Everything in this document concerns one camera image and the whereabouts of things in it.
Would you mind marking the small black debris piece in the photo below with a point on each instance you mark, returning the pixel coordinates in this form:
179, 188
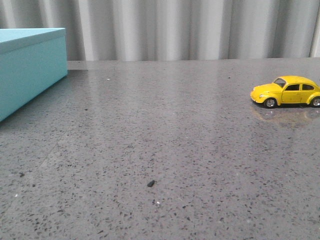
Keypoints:
151, 183

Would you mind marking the white pleated curtain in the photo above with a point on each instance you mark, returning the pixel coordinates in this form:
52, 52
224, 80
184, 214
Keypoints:
170, 30

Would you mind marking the light blue storage box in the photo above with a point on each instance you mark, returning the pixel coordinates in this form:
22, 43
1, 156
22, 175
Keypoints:
31, 60

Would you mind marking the yellow toy beetle car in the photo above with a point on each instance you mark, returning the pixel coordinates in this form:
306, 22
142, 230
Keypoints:
289, 89

